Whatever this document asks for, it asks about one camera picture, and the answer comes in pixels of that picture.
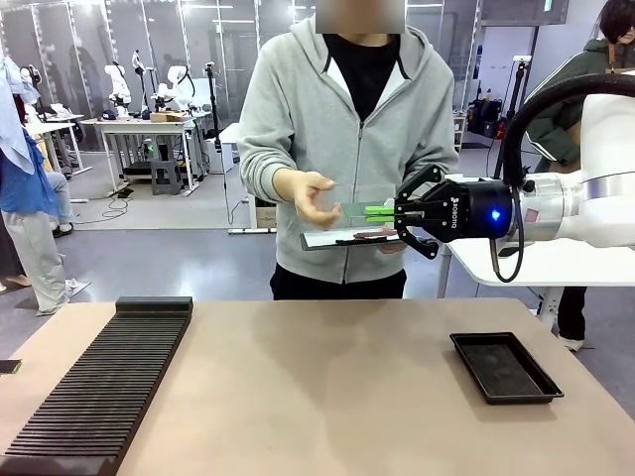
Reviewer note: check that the white slim background stand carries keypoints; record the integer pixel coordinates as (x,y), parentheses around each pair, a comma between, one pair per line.
(141,84)

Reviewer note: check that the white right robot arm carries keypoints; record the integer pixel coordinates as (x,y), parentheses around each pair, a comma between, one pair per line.
(595,188)

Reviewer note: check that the black bags pile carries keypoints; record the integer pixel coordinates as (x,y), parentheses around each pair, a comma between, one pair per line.
(486,118)

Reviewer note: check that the grey step stool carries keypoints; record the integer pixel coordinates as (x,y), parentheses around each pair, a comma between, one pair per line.
(165,177)

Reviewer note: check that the small white background table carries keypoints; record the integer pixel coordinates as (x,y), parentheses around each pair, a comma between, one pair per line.
(233,144)

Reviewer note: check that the white background desk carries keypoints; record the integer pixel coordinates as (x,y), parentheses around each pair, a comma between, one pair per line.
(54,129)

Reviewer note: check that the black slotted PCB rack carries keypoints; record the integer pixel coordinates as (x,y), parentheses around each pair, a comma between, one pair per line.
(99,396)

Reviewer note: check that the black shallow plastic tray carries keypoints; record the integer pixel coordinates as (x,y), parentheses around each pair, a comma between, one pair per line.
(503,367)

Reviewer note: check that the white side table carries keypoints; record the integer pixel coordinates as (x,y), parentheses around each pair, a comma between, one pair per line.
(521,268)

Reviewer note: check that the grey-sleeved right forearm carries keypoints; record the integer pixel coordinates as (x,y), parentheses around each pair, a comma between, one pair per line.
(258,173)

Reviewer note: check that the dark red pen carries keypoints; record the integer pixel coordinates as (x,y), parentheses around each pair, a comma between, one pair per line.
(374,234)

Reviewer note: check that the black tripod pole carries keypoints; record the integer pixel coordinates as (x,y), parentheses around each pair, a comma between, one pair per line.
(513,99)

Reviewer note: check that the green PCB board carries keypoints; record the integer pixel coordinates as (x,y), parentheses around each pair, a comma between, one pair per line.
(357,209)

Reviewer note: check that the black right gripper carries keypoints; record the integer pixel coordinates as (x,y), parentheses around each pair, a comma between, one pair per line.
(471,210)

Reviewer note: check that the wooden shoe shelf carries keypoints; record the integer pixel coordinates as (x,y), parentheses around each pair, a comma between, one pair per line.
(459,133)

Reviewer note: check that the black background camera tripod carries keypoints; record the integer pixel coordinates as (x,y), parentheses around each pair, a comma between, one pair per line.
(213,104)

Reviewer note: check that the person's left hand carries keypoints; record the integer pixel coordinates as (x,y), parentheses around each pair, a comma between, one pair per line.
(393,249)

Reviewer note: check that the brown cardboard box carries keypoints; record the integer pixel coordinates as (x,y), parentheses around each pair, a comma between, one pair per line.
(167,117)

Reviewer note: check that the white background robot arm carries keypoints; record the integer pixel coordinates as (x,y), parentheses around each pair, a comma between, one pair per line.
(118,89)
(177,89)

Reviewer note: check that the person's right hand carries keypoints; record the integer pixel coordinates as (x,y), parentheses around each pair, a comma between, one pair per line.
(305,191)

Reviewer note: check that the white background workbench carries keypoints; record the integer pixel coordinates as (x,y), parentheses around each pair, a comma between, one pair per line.
(144,129)

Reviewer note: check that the grey-sleeved left forearm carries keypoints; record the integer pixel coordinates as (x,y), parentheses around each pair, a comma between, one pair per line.
(436,158)

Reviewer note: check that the person in blue shirt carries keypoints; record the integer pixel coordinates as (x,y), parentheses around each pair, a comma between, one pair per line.
(25,188)

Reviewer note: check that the grey clipboard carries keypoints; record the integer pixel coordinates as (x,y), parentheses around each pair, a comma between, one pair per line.
(327,240)

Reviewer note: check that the dark cap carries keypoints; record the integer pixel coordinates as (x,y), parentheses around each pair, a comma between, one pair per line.
(109,115)

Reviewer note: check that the person in grey hoodie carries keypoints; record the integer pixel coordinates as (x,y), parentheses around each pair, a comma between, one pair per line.
(307,129)

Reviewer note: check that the person in brown apron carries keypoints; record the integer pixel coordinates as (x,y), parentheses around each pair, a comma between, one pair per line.
(550,134)

